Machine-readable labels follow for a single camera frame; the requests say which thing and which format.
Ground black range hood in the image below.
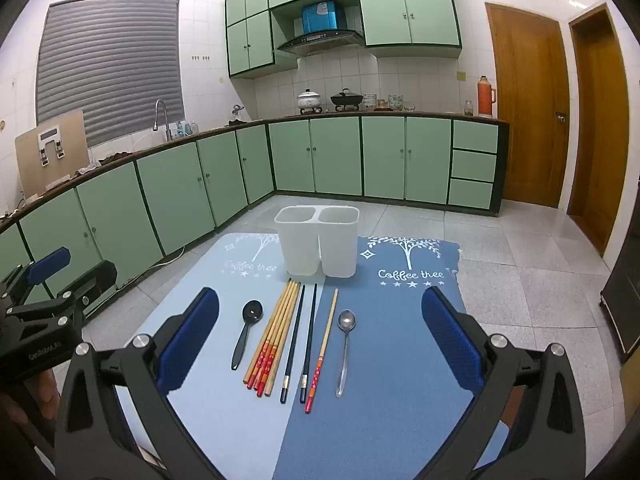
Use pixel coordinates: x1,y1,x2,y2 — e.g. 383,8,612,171
276,30,365,57

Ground orange thermos flask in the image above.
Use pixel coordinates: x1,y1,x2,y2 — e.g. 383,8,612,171
476,76,498,117

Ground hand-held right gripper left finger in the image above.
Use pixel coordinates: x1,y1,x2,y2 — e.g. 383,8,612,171
52,286,226,480

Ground black chopstick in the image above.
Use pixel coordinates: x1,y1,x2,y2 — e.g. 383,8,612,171
280,299,306,404
299,283,318,404

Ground dark blue printed mat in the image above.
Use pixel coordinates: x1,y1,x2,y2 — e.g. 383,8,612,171
272,235,511,480

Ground plain wooden door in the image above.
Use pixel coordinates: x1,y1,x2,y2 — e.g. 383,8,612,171
567,2,630,258

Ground light blue printed mat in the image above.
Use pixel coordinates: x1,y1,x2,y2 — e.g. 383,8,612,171
107,232,313,480

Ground black plastic spoon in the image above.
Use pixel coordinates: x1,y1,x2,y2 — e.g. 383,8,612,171
231,300,264,371

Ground black wok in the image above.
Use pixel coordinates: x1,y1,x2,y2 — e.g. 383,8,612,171
330,88,362,109

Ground person's left hand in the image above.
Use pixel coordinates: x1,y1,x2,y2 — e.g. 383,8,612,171
0,367,60,441

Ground green lower kitchen cabinets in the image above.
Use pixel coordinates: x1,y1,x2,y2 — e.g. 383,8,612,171
0,112,511,321

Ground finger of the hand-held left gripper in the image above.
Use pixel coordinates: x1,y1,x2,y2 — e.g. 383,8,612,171
10,260,119,333
0,246,72,306

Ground metal kitchen faucet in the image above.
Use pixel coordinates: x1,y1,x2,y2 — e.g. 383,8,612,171
153,99,174,142

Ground wooden door with handle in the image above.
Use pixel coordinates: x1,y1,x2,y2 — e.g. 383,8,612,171
485,2,571,209

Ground green upper kitchen cabinets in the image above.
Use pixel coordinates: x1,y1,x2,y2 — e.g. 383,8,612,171
224,0,462,80

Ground black cabinet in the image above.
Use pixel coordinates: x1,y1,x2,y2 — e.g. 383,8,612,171
599,245,640,367

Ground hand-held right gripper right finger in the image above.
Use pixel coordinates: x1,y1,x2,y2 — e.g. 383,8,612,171
421,286,588,480

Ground red-tipped bamboo chopstick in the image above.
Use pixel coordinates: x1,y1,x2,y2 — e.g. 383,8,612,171
305,288,339,414
265,283,303,396
249,281,296,391
256,282,300,397
243,279,292,386

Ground white two-compartment utensil holder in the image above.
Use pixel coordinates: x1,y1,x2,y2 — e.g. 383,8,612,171
274,205,360,279

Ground green kitchen cabinets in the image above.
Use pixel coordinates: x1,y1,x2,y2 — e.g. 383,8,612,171
224,0,462,80
0,112,511,321

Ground blue hood chimney cover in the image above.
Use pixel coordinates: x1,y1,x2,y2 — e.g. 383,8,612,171
301,2,345,34

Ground grey window blind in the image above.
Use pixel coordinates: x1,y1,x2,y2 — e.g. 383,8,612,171
36,0,185,148

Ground metal spoon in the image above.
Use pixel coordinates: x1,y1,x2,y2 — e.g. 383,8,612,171
336,309,357,399

